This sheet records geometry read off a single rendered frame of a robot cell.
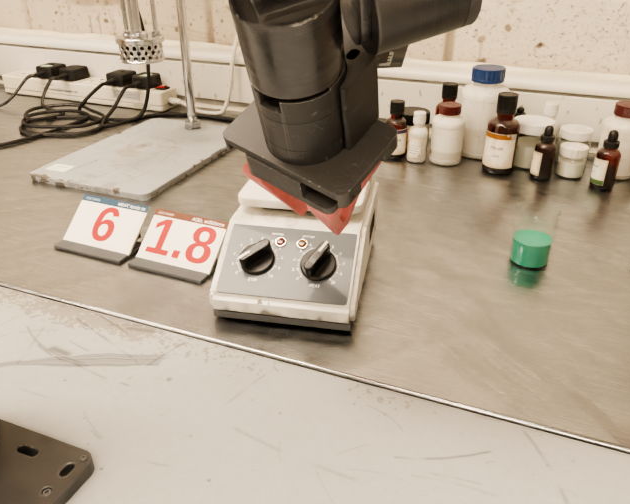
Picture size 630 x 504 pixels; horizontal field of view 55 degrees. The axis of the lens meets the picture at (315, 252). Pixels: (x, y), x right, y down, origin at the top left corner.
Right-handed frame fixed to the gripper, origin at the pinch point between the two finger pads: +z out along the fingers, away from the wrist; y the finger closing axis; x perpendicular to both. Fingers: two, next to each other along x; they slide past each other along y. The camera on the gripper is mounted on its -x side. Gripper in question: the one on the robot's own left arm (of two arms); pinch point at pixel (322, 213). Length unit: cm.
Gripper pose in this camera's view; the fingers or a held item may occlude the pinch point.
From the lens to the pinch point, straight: 47.1
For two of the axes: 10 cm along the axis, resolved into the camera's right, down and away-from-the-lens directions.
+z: 1.1, 5.3, 8.4
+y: -8.0, -4.5, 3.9
